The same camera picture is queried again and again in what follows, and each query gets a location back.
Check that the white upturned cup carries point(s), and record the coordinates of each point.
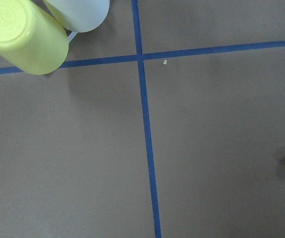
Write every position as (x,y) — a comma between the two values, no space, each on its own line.
(79,15)

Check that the yellow upturned cup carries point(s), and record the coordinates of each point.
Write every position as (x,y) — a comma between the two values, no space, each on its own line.
(30,38)

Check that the white wire cup rack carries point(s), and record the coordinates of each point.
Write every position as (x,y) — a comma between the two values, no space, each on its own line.
(71,36)

